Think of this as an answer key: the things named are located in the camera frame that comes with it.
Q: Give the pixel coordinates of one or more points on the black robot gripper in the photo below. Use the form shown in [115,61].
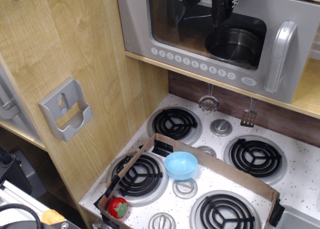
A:
[221,10]

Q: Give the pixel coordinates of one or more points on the grey toy microwave door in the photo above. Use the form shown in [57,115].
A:
[168,32]

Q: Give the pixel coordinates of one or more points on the stainless steel pot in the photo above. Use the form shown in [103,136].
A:
[235,46]

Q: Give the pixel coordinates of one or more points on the hanging toy skimmer spoon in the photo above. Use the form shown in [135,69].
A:
[208,102]

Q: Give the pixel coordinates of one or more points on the hanging toy spatula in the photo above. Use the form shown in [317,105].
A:
[249,115]

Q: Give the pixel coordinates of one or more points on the back left black burner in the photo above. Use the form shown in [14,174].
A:
[176,123]

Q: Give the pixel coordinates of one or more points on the black burner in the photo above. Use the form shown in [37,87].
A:
[143,178]
[176,123]
[255,157]
[222,211]

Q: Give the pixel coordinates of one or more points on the grey back stove knob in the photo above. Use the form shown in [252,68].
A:
[221,127]

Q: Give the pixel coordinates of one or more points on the grey middle stove knob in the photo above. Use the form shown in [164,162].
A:
[208,150]

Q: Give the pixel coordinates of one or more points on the back right black burner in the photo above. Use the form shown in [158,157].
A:
[255,157]

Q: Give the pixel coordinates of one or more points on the light blue plastic bowl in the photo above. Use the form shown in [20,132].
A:
[181,165]

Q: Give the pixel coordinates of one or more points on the front left black burner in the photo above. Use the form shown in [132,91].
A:
[143,178]

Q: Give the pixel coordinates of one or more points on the grey centre front stove knob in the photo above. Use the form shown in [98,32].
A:
[185,189]

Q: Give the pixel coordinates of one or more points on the front right black burner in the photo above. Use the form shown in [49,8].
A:
[222,211]

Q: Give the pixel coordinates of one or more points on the grey front edge stove knob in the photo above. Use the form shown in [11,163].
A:
[162,220]

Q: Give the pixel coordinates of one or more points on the red toy strawberry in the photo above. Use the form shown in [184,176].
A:
[118,207]

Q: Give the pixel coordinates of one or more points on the brown cardboard barrier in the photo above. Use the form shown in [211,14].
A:
[212,176]

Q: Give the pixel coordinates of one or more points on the grey toy sink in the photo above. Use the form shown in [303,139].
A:
[286,217]

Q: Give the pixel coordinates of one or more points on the black equipment box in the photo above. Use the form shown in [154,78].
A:
[16,169]

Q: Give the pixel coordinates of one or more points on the orange object at bottom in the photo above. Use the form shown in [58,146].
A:
[51,217]

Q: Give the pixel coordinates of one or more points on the grey wall phone holder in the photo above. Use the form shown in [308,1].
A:
[61,100]

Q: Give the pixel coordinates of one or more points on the grey fridge door handle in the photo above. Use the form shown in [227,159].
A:
[8,104]

